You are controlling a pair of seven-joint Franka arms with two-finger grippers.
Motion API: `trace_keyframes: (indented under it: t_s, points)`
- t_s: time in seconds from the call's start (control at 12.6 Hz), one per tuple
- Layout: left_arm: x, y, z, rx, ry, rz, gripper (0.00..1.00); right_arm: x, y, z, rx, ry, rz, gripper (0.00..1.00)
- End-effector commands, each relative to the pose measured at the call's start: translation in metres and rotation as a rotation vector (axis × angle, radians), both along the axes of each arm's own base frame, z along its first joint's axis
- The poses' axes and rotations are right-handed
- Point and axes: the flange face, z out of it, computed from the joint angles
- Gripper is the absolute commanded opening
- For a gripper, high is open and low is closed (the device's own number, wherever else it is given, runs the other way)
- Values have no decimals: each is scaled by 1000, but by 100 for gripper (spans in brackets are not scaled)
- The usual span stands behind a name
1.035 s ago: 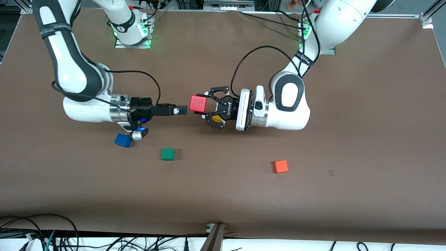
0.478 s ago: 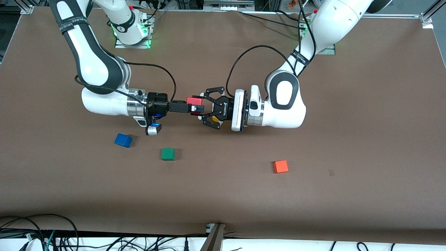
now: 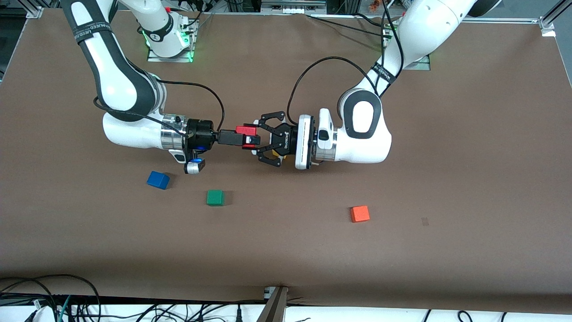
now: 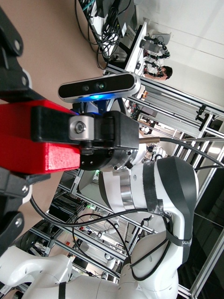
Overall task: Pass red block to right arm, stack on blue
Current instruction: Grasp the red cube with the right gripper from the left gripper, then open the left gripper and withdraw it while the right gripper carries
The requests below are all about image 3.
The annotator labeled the blue wooden cube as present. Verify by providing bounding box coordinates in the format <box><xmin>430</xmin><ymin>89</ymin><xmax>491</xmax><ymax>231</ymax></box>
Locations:
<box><xmin>146</xmin><ymin>171</ymin><xmax>170</xmax><ymax>190</ymax></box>

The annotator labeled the grey aluminium mount profile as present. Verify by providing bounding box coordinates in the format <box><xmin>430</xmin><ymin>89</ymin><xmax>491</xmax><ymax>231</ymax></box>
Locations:
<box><xmin>257</xmin><ymin>286</ymin><xmax>289</xmax><ymax>322</ymax></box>

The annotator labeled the teal cable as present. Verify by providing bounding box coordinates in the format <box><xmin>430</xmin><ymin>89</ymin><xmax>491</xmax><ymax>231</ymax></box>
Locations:
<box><xmin>57</xmin><ymin>294</ymin><xmax>73</xmax><ymax>322</ymax></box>

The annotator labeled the black looped floor cable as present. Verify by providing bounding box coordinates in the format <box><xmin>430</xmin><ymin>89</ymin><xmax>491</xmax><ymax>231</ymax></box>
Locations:
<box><xmin>0</xmin><ymin>274</ymin><xmax>101</xmax><ymax>322</ymax></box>

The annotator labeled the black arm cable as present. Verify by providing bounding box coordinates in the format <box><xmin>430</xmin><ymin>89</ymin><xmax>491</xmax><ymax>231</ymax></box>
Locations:
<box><xmin>93</xmin><ymin>80</ymin><xmax>225</xmax><ymax>135</ymax></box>
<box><xmin>286</xmin><ymin>0</ymin><xmax>405</xmax><ymax>127</ymax></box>

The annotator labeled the grey metal rack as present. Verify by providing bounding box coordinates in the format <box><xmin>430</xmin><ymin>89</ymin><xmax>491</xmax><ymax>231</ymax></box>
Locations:
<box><xmin>261</xmin><ymin>0</ymin><xmax>327</xmax><ymax>14</ymax></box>

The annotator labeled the short black table cable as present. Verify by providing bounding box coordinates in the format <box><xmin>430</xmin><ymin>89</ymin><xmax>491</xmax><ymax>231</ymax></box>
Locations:
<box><xmin>355</xmin><ymin>13</ymin><xmax>386</xmax><ymax>28</ymax></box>

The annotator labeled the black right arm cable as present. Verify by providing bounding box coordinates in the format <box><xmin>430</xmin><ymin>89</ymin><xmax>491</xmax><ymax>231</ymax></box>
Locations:
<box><xmin>93</xmin><ymin>80</ymin><xmax>225</xmax><ymax>135</ymax></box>

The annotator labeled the long black table cable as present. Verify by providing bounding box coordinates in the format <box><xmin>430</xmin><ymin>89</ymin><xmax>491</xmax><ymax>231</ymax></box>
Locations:
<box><xmin>306</xmin><ymin>15</ymin><xmax>386</xmax><ymax>36</ymax></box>

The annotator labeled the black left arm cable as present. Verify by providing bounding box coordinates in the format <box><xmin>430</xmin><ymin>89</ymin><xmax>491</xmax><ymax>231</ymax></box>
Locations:
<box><xmin>286</xmin><ymin>0</ymin><xmax>405</xmax><ymax>127</ymax></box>

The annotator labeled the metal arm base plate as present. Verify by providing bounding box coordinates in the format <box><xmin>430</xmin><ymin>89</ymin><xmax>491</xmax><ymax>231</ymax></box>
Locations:
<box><xmin>147</xmin><ymin>18</ymin><xmax>197</xmax><ymax>63</ymax></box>
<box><xmin>382</xmin><ymin>22</ymin><xmax>432</xmax><ymax>71</ymax></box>

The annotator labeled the red wooden cube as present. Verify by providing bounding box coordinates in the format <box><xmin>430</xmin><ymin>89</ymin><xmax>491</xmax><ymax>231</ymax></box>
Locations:
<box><xmin>236</xmin><ymin>126</ymin><xmax>260</xmax><ymax>151</ymax></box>

